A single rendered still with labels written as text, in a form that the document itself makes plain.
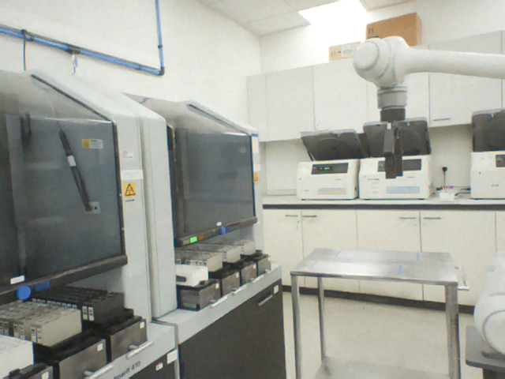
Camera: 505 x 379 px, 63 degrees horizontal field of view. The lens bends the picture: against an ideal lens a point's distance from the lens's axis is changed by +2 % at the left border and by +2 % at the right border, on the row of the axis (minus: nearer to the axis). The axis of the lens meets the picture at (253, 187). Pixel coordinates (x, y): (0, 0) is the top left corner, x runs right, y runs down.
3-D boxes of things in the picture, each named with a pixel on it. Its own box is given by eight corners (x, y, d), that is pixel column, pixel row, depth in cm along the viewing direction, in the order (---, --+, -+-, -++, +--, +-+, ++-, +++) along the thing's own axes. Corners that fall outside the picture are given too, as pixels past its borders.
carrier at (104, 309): (120, 310, 127) (119, 291, 126) (125, 311, 126) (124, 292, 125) (88, 325, 116) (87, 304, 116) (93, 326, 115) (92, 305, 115)
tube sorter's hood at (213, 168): (84, 242, 173) (72, 90, 169) (176, 221, 226) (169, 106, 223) (181, 248, 148) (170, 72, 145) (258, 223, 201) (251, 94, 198)
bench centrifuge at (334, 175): (295, 200, 382) (292, 132, 379) (319, 195, 436) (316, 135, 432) (353, 200, 354) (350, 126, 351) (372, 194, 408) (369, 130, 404)
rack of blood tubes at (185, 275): (133, 283, 164) (132, 268, 164) (151, 275, 173) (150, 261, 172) (193, 290, 150) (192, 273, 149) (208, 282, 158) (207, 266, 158)
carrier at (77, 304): (104, 308, 130) (103, 290, 130) (109, 309, 129) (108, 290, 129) (72, 322, 120) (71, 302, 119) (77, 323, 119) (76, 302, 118)
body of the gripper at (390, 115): (403, 106, 121) (404, 137, 122) (407, 108, 129) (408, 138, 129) (376, 109, 125) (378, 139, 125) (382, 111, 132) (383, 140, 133)
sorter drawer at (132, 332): (-32, 328, 144) (-34, 303, 143) (9, 314, 156) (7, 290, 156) (123, 365, 109) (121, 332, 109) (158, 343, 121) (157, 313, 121)
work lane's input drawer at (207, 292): (71, 292, 179) (69, 272, 179) (97, 283, 191) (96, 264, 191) (210, 313, 145) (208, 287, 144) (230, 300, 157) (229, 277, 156)
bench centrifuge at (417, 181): (358, 200, 353) (355, 121, 349) (373, 194, 408) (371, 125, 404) (428, 200, 327) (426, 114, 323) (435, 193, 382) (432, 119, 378)
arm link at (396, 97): (409, 90, 128) (409, 109, 129) (379, 94, 133) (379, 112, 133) (405, 86, 120) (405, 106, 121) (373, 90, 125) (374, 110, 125)
